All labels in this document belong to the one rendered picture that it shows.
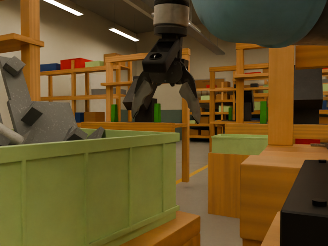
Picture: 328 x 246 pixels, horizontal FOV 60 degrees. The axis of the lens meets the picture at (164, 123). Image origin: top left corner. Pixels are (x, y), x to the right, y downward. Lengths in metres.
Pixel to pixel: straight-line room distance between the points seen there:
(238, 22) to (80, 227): 0.34
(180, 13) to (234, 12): 0.44
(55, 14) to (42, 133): 8.89
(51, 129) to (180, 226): 0.36
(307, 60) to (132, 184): 0.97
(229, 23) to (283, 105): 1.00
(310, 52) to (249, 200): 0.82
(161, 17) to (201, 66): 10.93
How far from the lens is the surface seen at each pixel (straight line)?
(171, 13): 0.61
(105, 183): 0.44
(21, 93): 0.72
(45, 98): 7.01
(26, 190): 0.37
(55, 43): 9.30
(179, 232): 0.55
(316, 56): 1.29
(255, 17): 0.18
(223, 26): 0.19
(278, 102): 1.17
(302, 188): 0.25
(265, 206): 0.59
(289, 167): 0.58
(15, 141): 0.59
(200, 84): 11.42
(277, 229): 0.41
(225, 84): 10.51
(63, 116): 0.73
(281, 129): 1.17
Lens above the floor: 0.99
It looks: 1 degrees down
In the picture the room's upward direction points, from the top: straight up
